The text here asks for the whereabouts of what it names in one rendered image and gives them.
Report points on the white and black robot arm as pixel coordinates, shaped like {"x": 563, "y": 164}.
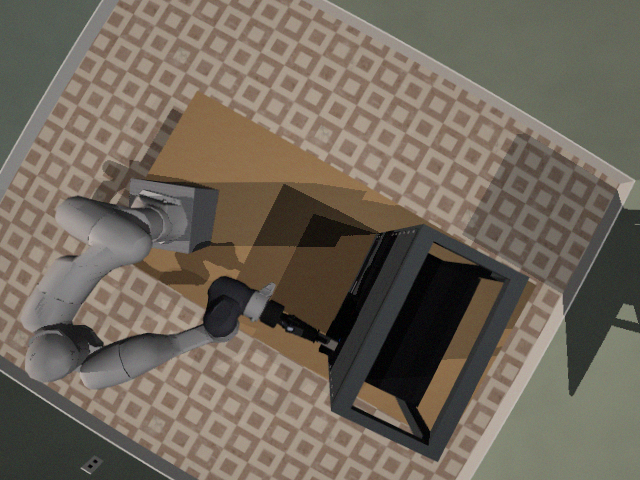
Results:
{"x": 58, "y": 347}

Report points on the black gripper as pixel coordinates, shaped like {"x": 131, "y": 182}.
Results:
{"x": 272, "y": 314}

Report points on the black server rack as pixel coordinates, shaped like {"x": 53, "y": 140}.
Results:
{"x": 394, "y": 335}

